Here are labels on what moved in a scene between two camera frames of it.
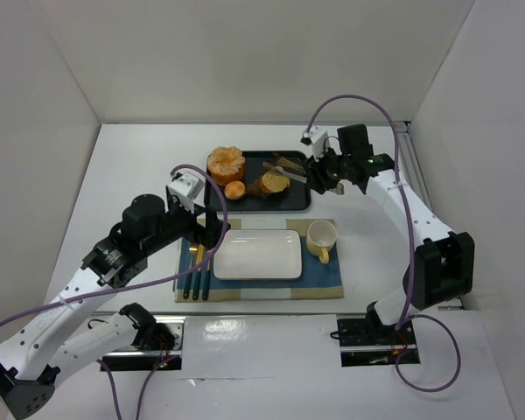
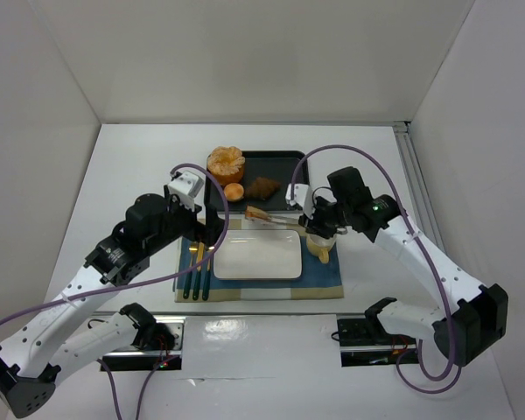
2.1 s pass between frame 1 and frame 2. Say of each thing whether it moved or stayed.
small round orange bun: stayed
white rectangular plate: stayed
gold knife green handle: stayed
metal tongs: moved
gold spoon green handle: stayed
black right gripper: moved
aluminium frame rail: stayed
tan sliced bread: moved
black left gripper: stayed
